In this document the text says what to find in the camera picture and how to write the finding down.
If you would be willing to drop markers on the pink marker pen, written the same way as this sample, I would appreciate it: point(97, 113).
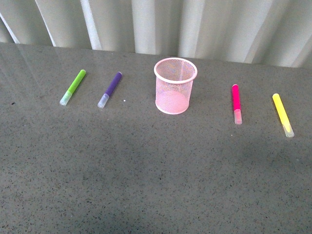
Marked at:
point(236, 105)

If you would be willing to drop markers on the purple marker pen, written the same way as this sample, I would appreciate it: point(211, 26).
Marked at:
point(110, 90)

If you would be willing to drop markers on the pink mesh cup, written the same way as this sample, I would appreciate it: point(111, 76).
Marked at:
point(174, 82)

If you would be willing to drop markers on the white pleated curtain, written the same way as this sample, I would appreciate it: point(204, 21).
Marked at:
point(273, 32)

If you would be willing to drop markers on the yellow marker pen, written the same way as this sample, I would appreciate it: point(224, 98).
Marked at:
point(283, 116)

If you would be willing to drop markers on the green marker pen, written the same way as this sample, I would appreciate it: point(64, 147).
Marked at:
point(72, 88)

